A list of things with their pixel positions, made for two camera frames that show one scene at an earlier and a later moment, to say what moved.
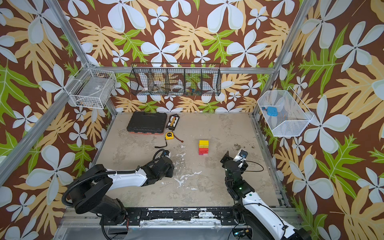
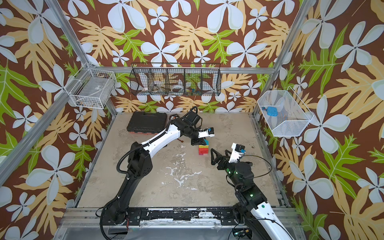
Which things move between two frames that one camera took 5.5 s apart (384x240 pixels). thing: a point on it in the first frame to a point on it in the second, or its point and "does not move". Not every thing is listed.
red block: [202, 151] does not move
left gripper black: [171, 172] to [200, 141]
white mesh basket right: [293, 115] does not move
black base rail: [135, 216] does not move
